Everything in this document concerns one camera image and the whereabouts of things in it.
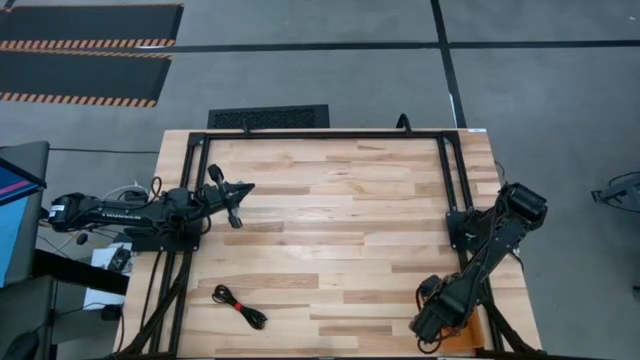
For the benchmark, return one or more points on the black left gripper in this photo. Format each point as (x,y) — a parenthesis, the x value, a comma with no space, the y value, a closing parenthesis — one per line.
(215,197)

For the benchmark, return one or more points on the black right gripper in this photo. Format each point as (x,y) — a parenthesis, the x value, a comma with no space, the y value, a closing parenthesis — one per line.
(440,315)

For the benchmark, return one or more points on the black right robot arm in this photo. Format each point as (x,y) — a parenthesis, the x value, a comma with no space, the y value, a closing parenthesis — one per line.
(500,235)

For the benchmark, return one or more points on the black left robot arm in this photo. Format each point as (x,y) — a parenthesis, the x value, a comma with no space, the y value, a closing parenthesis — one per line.
(125,212)

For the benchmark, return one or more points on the orange-brown container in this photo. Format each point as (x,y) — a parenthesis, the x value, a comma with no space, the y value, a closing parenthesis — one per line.
(472,335)

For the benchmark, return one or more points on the black floor vent grate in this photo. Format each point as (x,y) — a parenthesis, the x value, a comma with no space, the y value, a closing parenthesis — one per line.
(267,117)

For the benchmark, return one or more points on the small black device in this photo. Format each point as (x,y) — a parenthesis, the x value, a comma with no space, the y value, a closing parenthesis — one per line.
(121,259)

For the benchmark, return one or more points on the white paper sheet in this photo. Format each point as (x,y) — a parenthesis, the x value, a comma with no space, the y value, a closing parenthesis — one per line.
(102,257)

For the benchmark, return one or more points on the black power adapter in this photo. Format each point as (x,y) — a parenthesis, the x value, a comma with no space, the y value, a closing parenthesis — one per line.
(111,312)

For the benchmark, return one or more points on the black hazard-striped floor mat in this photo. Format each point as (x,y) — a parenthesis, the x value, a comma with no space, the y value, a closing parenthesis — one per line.
(80,75)
(90,22)

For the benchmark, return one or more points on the blue screen monitor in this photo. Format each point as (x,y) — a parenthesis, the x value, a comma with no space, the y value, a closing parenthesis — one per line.
(10,220)

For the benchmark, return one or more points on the black metal table frame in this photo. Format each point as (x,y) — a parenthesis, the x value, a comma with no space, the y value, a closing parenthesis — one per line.
(325,135)

